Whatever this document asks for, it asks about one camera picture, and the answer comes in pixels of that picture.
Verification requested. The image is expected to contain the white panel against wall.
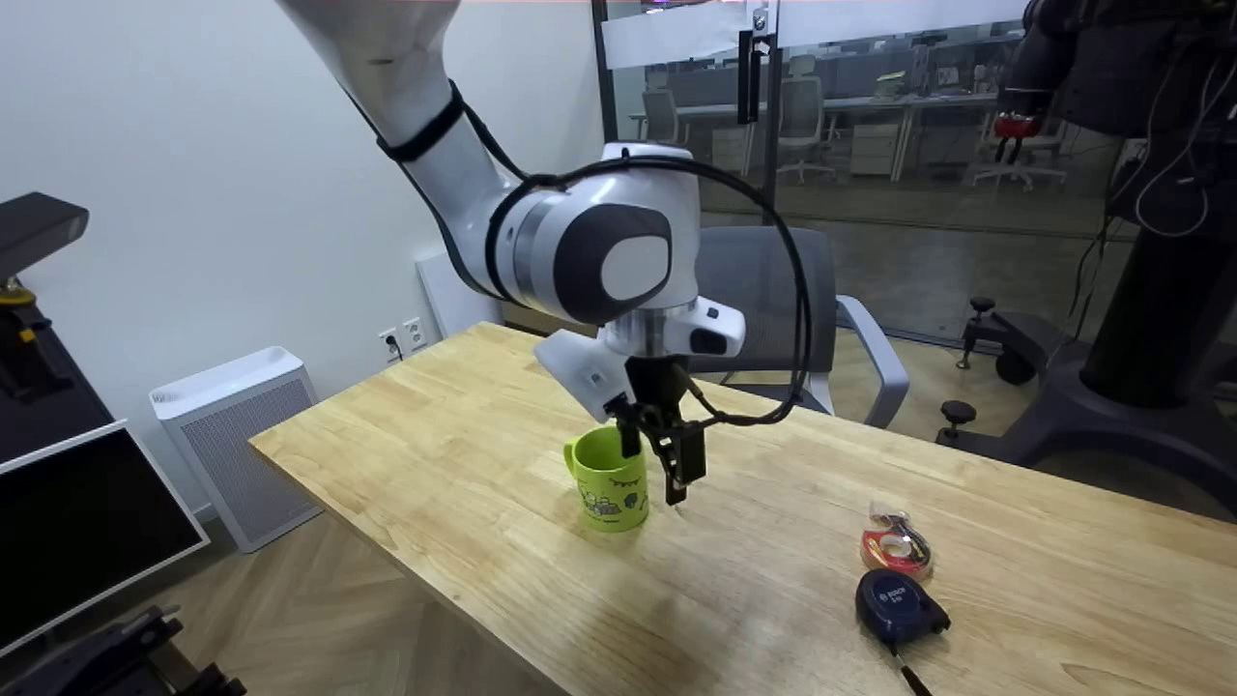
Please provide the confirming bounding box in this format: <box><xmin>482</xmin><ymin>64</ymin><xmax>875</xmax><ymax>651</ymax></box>
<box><xmin>417</xmin><ymin>248</ymin><xmax>499</xmax><ymax>337</ymax></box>

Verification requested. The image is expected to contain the green mug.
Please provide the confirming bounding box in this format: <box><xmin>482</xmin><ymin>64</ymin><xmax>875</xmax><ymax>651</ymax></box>
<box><xmin>566</xmin><ymin>425</ymin><xmax>648</xmax><ymax>532</ymax></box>

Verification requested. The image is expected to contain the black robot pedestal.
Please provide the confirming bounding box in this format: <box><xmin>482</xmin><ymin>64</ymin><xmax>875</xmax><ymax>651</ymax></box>
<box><xmin>940</xmin><ymin>0</ymin><xmax>1237</xmax><ymax>506</ymax></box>

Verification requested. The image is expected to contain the grey office chair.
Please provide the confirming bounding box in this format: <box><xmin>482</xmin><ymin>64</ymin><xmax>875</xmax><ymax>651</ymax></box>
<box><xmin>687</xmin><ymin>224</ymin><xmax>914</xmax><ymax>433</ymax></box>

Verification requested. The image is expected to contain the wall power outlet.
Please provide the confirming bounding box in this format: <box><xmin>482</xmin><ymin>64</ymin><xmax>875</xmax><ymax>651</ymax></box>
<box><xmin>378</xmin><ymin>318</ymin><xmax>431</xmax><ymax>364</ymax></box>

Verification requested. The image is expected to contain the red orange small packet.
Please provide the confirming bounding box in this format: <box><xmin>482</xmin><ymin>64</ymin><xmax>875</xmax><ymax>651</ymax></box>
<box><xmin>861</xmin><ymin>506</ymin><xmax>936</xmax><ymax>580</ymax></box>

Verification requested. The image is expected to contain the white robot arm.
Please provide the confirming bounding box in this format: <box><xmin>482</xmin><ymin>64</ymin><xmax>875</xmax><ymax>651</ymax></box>
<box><xmin>273</xmin><ymin>0</ymin><xmax>748</xmax><ymax>501</ymax></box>

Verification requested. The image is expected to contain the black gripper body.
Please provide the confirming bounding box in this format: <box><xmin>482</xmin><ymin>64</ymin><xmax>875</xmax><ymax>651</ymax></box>
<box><xmin>607</xmin><ymin>361</ymin><xmax>708</xmax><ymax>486</ymax></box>

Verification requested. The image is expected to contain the black monitor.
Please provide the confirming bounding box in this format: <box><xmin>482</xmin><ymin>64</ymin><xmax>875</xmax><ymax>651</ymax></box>
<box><xmin>0</xmin><ymin>420</ymin><xmax>208</xmax><ymax>652</ymax></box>

